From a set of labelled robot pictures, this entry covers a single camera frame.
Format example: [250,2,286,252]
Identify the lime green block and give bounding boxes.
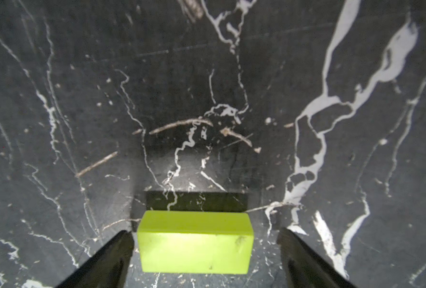
[137,211,255,275]

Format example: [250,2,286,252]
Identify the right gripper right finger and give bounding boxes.
[277,228,355,288]

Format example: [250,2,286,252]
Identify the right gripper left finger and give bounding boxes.
[58,230,134,288]

